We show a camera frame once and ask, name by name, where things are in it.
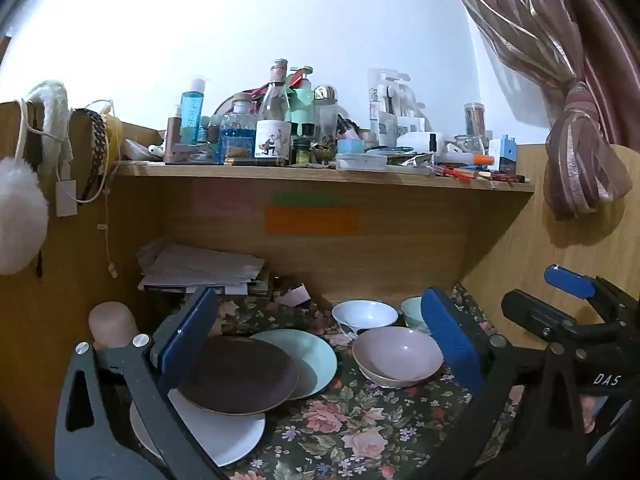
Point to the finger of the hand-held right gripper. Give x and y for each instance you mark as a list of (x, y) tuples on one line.
[(540, 312), (567, 280)]

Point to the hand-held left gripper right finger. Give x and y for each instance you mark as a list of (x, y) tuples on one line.
[(450, 340)]

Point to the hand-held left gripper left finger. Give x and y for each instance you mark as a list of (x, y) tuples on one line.
[(187, 335)]

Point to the mint green bowl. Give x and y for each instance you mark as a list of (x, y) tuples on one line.
[(412, 310)]

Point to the pink bowl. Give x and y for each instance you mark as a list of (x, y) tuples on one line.
[(395, 355)]

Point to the brown plate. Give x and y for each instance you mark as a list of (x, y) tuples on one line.
[(240, 375)]

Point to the white bowl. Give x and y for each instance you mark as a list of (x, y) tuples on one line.
[(365, 312)]

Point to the white plate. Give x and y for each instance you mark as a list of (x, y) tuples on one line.
[(225, 435)]

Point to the mint green plate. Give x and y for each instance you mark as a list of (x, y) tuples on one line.
[(315, 355)]

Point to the stack of white papers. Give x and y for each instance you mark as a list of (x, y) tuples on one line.
[(200, 265)]

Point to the pink mug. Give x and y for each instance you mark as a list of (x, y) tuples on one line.
[(112, 322)]

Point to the wooden desk hutch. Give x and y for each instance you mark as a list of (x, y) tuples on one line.
[(400, 250)]

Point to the white folded card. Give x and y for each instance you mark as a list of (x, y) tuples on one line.
[(294, 296)]

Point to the floral tablecloth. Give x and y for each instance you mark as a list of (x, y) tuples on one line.
[(350, 435)]

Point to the pink sticky note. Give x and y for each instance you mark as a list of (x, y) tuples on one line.
[(234, 203)]

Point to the blue and white box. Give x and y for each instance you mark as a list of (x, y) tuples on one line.
[(502, 155)]

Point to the orange capped marker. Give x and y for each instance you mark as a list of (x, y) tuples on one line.
[(480, 159)]

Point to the round glass jar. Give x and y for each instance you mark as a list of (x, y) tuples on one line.
[(469, 145)]

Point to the orange sticky note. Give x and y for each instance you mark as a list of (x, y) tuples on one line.
[(312, 220)]

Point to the green sticky note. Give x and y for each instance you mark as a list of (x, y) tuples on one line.
[(305, 200)]

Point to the white charger plug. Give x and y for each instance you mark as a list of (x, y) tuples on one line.
[(66, 199)]

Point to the tall jar with sticks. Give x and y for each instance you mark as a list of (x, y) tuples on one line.
[(474, 117)]

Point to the clear plastic case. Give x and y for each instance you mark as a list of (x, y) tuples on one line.
[(360, 161)]

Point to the brown cosmetic tube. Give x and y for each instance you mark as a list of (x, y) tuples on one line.
[(173, 135)]

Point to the black lace headband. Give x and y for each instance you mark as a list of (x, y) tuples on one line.
[(97, 150)]

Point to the square blue liquid bottle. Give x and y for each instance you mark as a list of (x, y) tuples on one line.
[(236, 135)]

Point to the white fluffy pompom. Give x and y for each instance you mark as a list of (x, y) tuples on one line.
[(20, 215)]

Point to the yellow hair band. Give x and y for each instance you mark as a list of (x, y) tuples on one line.
[(114, 135)]

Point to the light blue box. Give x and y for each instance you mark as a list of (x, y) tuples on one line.
[(350, 146)]

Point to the clear glass bottle with label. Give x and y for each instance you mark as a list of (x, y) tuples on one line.
[(274, 135)]

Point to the blue pump bottle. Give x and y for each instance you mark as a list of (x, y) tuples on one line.
[(192, 115)]

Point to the striped pink curtain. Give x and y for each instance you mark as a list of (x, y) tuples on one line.
[(550, 35)]

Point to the green pump bottle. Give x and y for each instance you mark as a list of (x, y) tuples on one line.
[(302, 105)]

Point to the white fluffy headband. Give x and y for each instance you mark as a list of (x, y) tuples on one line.
[(52, 105)]

